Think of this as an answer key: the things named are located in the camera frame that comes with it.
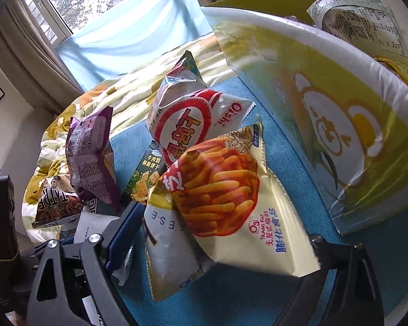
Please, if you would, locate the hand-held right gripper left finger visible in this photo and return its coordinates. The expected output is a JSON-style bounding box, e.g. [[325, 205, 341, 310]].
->
[[26, 201, 145, 326]]

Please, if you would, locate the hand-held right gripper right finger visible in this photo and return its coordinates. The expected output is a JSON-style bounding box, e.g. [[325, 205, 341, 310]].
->
[[282, 235, 385, 326]]

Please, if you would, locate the white cheese snack packet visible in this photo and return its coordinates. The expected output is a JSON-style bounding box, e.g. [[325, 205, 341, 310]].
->
[[143, 173, 218, 301]]

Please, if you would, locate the cream fries snack packet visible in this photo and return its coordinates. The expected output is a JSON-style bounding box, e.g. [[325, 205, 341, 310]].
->
[[170, 122, 322, 277]]

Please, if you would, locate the green bear print cardboard box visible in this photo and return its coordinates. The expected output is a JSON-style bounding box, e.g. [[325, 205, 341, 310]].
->
[[200, 0, 408, 236]]

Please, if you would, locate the yellow orange snack packet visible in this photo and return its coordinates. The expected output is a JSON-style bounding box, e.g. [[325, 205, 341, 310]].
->
[[374, 57, 408, 87]]

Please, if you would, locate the white printed triangular snack packet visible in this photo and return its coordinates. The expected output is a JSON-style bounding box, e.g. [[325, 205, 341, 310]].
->
[[308, 0, 408, 68]]

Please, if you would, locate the brown patterned snack packet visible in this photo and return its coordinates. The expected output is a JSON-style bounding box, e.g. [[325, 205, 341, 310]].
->
[[31, 176, 84, 229]]

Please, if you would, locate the dark green biscuit packet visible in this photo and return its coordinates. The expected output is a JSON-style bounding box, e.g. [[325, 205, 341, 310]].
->
[[120, 141, 169, 206]]

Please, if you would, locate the purple snack packet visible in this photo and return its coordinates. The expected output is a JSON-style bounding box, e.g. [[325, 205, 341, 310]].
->
[[65, 106, 121, 211]]

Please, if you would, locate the blue patterned small table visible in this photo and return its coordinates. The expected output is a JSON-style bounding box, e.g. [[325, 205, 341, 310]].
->
[[54, 75, 408, 326]]

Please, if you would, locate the white red circle snack packet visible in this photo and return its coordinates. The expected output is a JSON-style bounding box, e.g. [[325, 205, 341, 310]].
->
[[147, 75, 255, 167]]

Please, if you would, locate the floral green striped blanket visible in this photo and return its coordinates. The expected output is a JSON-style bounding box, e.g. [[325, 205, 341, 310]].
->
[[22, 36, 239, 242]]

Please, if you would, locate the silver teal edged snack packet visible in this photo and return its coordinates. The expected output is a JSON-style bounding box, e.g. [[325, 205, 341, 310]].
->
[[163, 50, 208, 89]]

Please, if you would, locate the light blue window cloth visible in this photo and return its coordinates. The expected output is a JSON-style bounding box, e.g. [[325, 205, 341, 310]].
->
[[54, 0, 221, 90]]

